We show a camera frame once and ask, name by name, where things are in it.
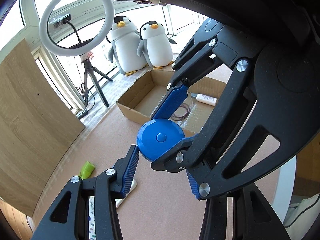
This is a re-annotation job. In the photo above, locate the blue round tape measure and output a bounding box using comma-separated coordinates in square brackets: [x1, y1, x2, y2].
[136, 119, 185, 162]

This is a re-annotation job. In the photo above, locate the small pink bottle grey cap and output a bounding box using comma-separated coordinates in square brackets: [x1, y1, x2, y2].
[190, 93, 218, 107]

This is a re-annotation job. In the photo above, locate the Vinda tissue pack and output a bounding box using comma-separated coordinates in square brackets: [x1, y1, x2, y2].
[88, 196, 96, 240]

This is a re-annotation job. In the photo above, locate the green tube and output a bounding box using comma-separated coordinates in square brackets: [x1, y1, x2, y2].
[79, 161, 95, 180]

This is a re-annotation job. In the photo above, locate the cardboard box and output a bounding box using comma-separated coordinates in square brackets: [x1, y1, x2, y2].
[116, 70, 226, 137]

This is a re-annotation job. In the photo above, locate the grey white penguin plush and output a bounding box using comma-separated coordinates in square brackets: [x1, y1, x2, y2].
[106, 16, 148, 76]

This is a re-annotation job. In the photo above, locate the wooden headboard panel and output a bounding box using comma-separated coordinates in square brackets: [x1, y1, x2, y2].
[1, 40, 85, 216]

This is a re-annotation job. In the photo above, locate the black tripod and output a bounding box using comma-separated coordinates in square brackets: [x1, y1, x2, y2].
[76, 54, 113, 120]

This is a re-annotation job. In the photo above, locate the brown hair tie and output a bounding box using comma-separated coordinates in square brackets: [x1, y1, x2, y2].
[170, 102, 192, 121]

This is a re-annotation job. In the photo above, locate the white ring light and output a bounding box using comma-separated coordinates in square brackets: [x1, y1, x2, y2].
[38, 0, 116, 57]

